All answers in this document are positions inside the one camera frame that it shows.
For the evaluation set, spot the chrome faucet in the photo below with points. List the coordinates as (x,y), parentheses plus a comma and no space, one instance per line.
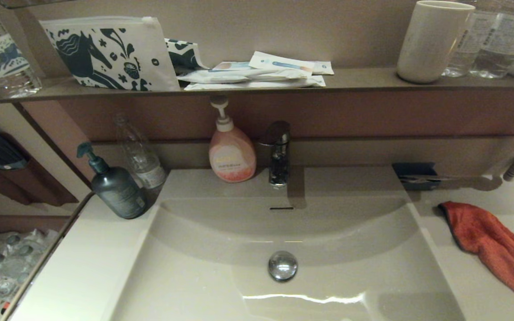
(279,160)

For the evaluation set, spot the orange fluffy cloth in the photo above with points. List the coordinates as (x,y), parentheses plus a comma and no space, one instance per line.
(489,240)

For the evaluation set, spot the white sink basin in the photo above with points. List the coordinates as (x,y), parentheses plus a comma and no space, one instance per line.
(221,276)

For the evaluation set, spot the pink soap pump bottle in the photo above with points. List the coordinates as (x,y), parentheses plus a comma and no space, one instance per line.
(232,151)

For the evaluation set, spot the flat white plastic packet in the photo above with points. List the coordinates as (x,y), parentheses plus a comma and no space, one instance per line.
(261,84)

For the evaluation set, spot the white packet orange blue print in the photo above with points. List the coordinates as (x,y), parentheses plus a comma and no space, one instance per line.
(230,66)

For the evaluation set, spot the white toothbrush packet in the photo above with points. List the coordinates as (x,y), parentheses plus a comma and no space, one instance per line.
(279,62)

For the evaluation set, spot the chrome drain plug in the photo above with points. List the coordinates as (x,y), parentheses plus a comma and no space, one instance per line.
(283,265)

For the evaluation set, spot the empty clear plastic bottle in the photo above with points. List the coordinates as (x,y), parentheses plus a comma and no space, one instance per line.
(143,160)

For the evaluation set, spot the small folded blue print pouch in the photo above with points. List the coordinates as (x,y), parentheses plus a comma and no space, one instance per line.
(183,55)

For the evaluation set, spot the dark green pump bottle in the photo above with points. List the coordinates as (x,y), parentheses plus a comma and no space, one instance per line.
(118,191)

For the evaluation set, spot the dark soap tray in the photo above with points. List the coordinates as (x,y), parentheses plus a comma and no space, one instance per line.
(413,170)

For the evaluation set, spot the white pouch blue horse print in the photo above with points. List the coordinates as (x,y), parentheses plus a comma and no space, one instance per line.
(150,44)

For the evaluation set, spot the beige ceramic cup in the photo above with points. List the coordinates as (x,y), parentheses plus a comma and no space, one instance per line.
(431,40)

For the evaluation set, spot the clear water bottle white label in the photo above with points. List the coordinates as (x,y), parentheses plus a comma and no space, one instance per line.
(500,44)
(464,49)

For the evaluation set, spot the bag of clear plastic bottles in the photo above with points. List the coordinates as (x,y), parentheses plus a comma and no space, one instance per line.
(11,263)

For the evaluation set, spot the water bottle blue horse label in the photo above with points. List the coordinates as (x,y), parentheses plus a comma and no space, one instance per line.
(2,58)

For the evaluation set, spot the brown wall shelf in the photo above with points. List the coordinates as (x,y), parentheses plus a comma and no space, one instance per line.
(364,78)

